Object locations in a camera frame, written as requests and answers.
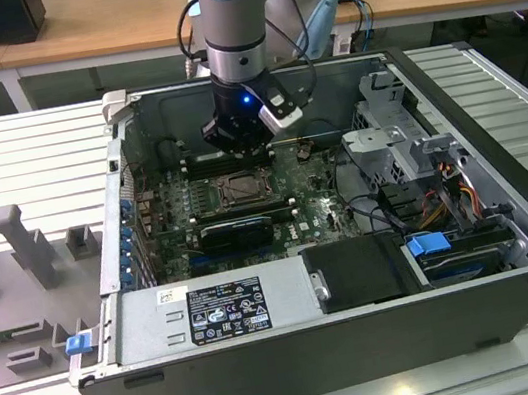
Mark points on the silver square CPU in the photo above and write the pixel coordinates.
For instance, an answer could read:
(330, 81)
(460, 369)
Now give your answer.
(246, 187)

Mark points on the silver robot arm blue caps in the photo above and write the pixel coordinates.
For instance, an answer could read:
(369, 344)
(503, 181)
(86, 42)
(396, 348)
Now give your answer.
(232, 20)

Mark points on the black RAM slot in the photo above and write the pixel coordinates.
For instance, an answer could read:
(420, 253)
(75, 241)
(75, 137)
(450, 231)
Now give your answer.
(246, 213)
(197, 162)
(245, 205)
(209, 170)

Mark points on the CPU socket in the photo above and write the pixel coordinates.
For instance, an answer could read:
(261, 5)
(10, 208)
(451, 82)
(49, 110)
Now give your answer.
(244, 202)

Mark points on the blue expansion slot retainer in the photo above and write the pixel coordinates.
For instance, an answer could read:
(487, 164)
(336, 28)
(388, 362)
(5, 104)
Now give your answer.
(127, 251)

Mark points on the black cylindrical board component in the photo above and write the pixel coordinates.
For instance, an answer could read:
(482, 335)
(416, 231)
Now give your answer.
(168, 154)

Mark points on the black graphics card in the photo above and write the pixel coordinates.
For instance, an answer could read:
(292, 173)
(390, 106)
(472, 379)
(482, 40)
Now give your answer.
(235, 237)

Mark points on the green motherboard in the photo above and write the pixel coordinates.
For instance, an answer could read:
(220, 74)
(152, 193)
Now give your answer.
(316, 209)

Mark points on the white barcode tag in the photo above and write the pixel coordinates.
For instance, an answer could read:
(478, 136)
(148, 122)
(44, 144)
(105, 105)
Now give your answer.
(342, 45)

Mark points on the grey metal disk bay cage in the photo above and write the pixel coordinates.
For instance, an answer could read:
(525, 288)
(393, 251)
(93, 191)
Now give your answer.
(376, 140)

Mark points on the wooden desk white legs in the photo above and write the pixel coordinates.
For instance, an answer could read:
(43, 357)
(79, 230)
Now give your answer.
(113, 25)

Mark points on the white barcode sticker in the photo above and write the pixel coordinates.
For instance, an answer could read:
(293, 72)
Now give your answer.
(172, 295)

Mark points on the black power supply label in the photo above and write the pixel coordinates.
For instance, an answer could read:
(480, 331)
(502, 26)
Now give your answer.
(229, 309)

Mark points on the black plastic shroud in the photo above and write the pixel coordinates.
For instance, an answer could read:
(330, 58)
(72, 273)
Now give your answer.
(358, 273)

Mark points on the grey power supply unit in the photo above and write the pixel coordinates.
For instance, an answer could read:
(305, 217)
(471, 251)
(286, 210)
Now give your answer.
(144, 329)

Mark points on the hard disk in blue carrier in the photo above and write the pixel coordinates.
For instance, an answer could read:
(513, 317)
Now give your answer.
(427, 247)

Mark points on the open black PC case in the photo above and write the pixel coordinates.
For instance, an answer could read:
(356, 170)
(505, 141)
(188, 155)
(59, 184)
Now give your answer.
(322, 365)

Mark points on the blue case latch clip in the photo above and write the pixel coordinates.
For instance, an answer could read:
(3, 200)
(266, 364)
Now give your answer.
(78, 344)

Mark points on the grey parts rack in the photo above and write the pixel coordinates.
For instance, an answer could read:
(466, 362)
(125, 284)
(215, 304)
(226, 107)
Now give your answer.
(19, 309)

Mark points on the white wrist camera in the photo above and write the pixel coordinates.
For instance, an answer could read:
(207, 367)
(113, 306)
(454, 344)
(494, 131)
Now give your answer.
(283, 113)

